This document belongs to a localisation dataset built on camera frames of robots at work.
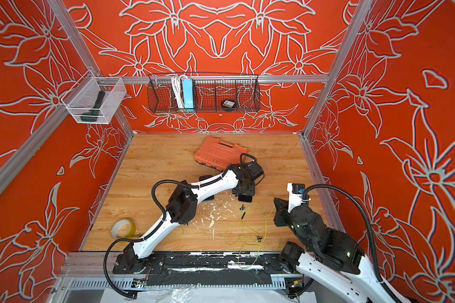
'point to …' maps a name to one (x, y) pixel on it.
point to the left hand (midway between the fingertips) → (249, 191)
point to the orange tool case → (219, 154)
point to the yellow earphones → (248, 231)
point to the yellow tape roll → (120, 223)
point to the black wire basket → (198, 93)
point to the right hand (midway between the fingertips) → (272, 199)
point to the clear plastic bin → (94, 100)
